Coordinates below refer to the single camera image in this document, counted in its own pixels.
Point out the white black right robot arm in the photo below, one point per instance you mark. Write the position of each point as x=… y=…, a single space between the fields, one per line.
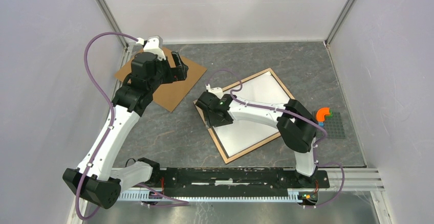
x=292 y=120

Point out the light wooden picture frame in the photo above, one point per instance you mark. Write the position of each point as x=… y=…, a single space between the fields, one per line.
x=242 y=117

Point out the orange curved brick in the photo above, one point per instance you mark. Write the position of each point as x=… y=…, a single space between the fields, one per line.
x=322 y=113

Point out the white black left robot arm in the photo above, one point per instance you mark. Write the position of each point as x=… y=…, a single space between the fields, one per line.
x=93 y=179

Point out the landscape photo print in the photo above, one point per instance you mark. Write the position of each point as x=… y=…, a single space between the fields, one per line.
x=235 y=140

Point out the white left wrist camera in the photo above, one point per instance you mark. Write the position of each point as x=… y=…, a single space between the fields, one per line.
x=153 y=45

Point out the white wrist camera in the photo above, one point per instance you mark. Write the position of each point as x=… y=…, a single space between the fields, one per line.
x=215 y=90
x=153 y=45

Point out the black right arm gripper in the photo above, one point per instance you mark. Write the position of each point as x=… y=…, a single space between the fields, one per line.
x=211 y=121

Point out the dark grey brick baseplate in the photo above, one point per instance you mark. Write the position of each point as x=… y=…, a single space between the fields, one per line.
x=333 y=125

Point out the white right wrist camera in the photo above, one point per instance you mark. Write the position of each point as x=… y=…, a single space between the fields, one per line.
x=215 y=90

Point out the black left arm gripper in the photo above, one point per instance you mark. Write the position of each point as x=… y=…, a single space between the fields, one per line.
x=174 y=74

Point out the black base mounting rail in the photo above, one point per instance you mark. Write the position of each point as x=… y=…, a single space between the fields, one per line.
x=234 y=182

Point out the green brick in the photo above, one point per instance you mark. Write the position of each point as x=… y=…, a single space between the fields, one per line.
x=330 y=114

